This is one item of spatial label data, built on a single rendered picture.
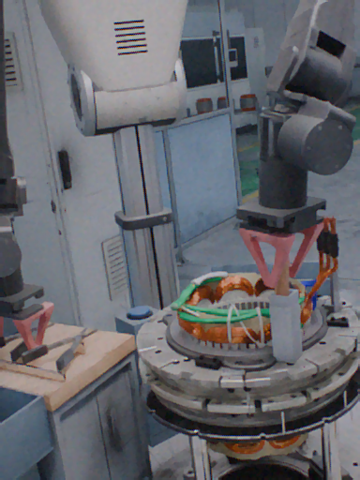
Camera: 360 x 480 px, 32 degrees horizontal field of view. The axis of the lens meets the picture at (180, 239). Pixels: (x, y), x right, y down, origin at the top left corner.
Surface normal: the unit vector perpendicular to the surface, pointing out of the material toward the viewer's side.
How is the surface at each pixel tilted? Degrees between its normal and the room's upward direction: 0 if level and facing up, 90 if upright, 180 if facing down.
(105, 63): 90
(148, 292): 90
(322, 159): 93
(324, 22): 74
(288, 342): 90
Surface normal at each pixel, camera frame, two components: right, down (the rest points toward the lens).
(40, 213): -0.54, 0.29
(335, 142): 0.30, 0.28
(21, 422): 0.85, 0.04
